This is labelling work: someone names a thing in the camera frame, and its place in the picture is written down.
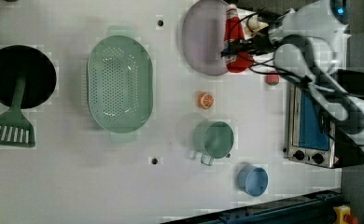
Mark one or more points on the green mug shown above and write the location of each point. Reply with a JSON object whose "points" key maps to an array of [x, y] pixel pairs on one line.
{"points": [[214, 139]]}

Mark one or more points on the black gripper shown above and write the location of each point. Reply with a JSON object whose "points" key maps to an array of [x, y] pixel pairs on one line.
{"points": [[236, 44]]}

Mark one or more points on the pink plate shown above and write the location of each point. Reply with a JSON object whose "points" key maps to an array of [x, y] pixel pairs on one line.
{"points": [[203, 36]]}

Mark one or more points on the red strawberry toy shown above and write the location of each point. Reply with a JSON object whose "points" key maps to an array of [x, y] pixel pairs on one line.
{"points": [[272, 79]]}

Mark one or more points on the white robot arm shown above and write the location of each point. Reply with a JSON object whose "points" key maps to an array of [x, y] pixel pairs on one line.
{"points": [[306, 47]]}

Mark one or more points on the green slotted spatula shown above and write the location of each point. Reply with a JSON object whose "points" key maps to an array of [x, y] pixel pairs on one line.
{"points": [[15, 129]]}

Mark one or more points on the green perforated colander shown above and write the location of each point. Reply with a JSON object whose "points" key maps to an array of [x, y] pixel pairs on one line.
{"points": [[120, 84]]}

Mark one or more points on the silver toaster oven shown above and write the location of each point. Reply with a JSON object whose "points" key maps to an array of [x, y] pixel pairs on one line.
{"points": [[315, 141]]}

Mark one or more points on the black round pan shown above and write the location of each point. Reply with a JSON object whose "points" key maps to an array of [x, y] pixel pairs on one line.
{"points": [[38, 71]]}

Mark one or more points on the red ketchup bottle plush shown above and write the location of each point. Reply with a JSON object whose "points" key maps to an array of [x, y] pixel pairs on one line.
{"points": [[236, 57]]}

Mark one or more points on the blue metal frame rail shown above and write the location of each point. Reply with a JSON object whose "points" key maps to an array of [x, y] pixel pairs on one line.
{"points": [[313, 208]]}

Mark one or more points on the yellow red emergency button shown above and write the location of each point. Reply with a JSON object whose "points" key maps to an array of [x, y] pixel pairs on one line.
{"points": [[344, 216]]}

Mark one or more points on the blue cup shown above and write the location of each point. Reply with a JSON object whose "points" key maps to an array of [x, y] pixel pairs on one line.
{"points": [[253, 180]]}

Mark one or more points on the orange slice toy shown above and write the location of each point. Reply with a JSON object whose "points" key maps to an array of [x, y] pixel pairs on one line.
{"points": [[205, 100]]}

